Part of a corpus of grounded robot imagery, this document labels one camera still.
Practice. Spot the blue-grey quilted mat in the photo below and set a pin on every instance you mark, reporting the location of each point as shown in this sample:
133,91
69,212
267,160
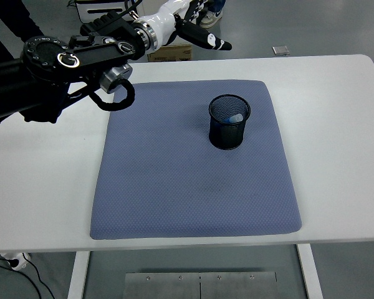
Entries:
190,193

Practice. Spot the white table leg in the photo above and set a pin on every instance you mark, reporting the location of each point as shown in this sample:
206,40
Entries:
78,277
310,274

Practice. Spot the person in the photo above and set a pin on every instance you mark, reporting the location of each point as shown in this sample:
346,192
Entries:
15,18
210,20

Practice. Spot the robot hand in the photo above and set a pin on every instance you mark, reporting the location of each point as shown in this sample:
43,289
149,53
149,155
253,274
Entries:
165,21

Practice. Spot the white power strip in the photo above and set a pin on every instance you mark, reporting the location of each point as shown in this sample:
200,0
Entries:
17,263

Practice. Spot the black mesh pen holder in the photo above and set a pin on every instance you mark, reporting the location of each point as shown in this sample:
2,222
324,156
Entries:
226,138

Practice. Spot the small grey floor plate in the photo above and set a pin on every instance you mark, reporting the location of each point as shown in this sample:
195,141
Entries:
280,50

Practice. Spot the white appliance with black slot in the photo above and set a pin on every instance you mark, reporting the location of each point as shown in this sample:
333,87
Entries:
93,9

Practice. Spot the brown cardboard box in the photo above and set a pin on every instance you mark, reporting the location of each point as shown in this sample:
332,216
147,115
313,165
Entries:
174,54

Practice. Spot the grey metal plate with screws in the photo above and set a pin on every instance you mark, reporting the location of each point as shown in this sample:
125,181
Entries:
174,286

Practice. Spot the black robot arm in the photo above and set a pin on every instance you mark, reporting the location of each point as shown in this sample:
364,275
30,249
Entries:
6,81

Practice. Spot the blue marker with clear cap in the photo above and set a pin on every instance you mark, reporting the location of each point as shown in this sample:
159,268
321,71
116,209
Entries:
235,118

